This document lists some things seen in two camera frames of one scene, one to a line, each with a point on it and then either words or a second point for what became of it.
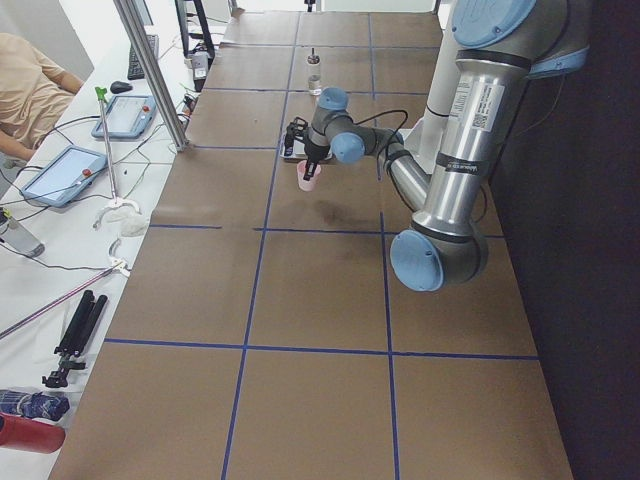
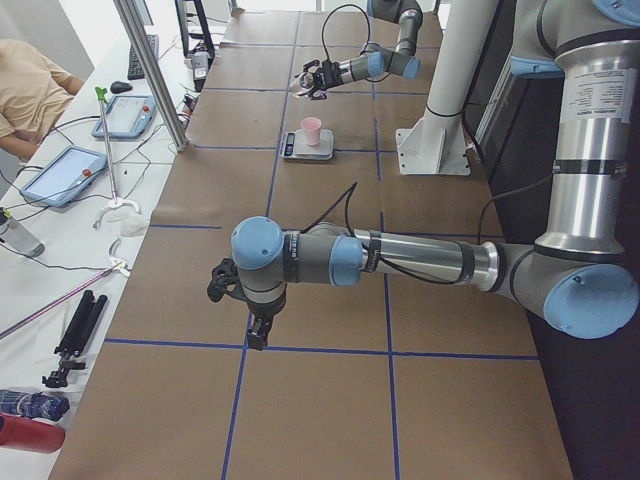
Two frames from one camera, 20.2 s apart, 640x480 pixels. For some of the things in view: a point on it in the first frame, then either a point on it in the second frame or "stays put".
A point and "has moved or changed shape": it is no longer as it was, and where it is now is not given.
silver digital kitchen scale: x=299 y=151 stays put
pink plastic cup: x=304 y=184 has moved or changed shape
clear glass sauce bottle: x=314 y=74 has moved or changed shape
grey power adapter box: x=200 y=65 stays put
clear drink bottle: x=22 y=238 stays put
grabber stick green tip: x=101 y=93 stays put
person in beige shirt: x=36 y=94 stays put
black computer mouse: x=118 y=87 stays put
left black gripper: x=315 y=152 → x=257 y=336
